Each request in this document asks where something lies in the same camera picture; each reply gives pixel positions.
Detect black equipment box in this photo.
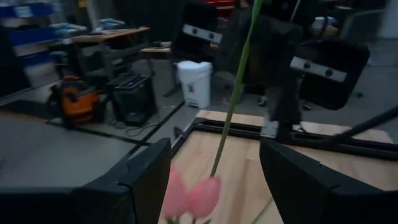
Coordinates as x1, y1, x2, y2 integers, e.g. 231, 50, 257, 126
106, 73, 158, 127

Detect red tool chest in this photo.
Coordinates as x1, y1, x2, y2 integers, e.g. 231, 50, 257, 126
201, 0, 238, 17

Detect white trash bin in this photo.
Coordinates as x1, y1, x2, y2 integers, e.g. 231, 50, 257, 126
176, 60, 215, 110

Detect black aluminium table frame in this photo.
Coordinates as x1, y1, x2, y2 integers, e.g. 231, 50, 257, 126
172, 105, 398, 162

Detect wooden top work table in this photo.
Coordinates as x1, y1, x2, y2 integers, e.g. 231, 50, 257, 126
66, 26, 157, 82

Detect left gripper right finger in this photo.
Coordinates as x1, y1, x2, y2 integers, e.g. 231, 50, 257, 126
259, 138, 343, 224

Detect blue storage shelving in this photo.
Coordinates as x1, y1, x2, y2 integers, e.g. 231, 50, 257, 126
0, 2, 65, 91

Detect orange shop vacuum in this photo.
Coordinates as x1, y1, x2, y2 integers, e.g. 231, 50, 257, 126
48, 75, 105, 125

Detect tangled black floor cables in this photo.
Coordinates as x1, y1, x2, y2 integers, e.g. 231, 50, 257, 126
111, 119, 160, 138

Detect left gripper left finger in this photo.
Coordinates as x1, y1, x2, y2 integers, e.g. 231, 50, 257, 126
76, 138, 173, 224

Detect pink artificial tulip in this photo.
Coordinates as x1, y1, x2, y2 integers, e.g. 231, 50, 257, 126
162, 163, 189, 224
187, 174, 223, 224
210, 0, 264, 178

